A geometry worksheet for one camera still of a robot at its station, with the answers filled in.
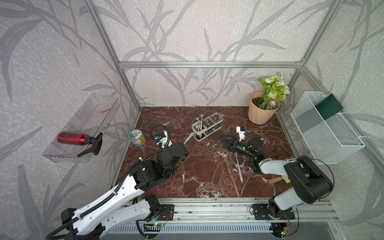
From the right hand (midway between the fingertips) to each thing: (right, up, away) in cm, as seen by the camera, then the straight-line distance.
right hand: (220, 138), depth 81 cm
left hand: (-17, -1, -12) cm, 21 cm away
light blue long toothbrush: (-17, +1, -5) cm, 17 cm away
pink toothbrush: (-10, +12, +11) cm, 19 cm away
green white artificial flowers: (+36, +28, +12) cm, 47 cm away
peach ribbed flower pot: (+28, +14, +21) cm, 37 cm away
